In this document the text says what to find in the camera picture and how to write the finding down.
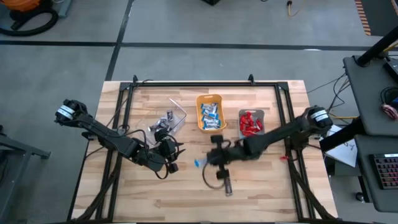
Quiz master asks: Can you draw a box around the clear plastic basket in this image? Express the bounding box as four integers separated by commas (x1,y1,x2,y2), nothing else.
135,98,188,147

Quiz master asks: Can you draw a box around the blue grey floor box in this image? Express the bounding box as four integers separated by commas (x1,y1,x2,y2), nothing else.
57,0,73,18

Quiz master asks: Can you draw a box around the backlit black keyboard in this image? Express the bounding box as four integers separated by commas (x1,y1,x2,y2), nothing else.
369,152,398,190

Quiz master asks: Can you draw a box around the black coiled cable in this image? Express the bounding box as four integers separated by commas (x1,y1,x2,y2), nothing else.
379,86,398,105

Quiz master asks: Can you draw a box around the pink braided cable bundle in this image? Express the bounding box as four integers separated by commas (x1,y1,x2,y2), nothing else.
381,103,398,121

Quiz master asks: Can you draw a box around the black floor cable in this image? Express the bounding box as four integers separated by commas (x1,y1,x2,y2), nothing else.
306,73,348,94
326,74,351,113

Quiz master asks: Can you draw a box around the yellow plastic basket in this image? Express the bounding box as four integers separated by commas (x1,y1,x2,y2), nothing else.
195,93,227,134

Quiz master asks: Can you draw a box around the grey desk top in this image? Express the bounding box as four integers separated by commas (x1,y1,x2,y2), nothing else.
343,55,398,137
354,135,398,213

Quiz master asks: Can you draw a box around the dark mat with striped edge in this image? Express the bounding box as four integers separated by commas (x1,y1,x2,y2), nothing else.
354,0,398,37

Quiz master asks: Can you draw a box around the black metal table frame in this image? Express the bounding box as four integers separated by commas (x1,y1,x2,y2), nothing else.
67,73,341,223

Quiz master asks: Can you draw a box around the black vacuum hose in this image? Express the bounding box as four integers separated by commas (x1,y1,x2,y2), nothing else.
0,7,59,37

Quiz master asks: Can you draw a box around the white paper sheet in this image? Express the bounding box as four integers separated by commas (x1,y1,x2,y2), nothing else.
325,124,358,168

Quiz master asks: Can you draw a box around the black desk pole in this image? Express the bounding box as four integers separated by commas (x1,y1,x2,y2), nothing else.
356,26,398,68

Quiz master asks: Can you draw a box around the black desk base beam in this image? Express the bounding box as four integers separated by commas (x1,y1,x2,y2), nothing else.
318,116,366,153

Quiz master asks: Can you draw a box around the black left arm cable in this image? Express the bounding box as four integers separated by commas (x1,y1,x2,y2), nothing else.
123,125,175,180

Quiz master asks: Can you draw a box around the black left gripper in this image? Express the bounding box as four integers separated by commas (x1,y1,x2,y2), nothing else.
154,129,187,164

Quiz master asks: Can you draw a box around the grey plastic basket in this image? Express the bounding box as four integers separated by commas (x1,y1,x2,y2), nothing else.
238,108,266,141

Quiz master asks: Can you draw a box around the orange vacuum cleaner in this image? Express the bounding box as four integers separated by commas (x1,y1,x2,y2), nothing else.
0,0,43,13

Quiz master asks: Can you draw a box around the yellow cable with black plug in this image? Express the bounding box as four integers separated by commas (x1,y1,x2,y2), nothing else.
286,0,307,18

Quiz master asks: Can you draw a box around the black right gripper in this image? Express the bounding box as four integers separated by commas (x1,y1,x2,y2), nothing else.
201,144,246,180

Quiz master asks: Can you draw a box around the yellow floor cable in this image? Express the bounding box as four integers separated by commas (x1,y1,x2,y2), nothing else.
329,112,360,121

